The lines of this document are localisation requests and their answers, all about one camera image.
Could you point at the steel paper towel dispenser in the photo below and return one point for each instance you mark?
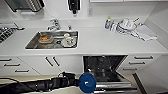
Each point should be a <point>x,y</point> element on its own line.
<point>26,5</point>

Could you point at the wide white drawer unit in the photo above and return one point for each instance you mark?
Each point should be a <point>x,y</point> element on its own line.
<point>13,66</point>

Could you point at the white wall outlet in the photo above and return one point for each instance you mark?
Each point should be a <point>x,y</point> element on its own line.
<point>89,12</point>

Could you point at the white two-door sink cabinet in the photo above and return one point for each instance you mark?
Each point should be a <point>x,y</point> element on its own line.
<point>40,65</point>

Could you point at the narrow white drawer unit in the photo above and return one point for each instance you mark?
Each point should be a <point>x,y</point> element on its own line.
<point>140,63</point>

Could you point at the chrome faucet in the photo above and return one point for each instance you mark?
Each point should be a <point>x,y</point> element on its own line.
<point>54,25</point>

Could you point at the small white cup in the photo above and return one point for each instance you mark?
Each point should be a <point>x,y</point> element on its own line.
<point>114,26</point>

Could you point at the stainless steel dishwasher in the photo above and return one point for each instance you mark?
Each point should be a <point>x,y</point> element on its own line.
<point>106,71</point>

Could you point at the black soap dispenser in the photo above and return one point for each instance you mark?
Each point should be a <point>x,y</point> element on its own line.
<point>73,6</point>

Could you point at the small black sink knob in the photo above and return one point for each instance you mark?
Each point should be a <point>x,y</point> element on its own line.
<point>69,27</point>

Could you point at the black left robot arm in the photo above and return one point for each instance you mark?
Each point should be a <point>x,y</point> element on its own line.
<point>30,86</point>

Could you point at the blue bowl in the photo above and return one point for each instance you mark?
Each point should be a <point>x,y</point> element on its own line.
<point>87,82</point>

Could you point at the stainless steel sink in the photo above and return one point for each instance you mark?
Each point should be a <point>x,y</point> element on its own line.
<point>31,43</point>

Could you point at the blue dish soap bottle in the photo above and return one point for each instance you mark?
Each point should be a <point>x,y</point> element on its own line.
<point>108,23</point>

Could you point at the orange bowl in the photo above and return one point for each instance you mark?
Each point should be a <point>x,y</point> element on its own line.
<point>45,39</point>

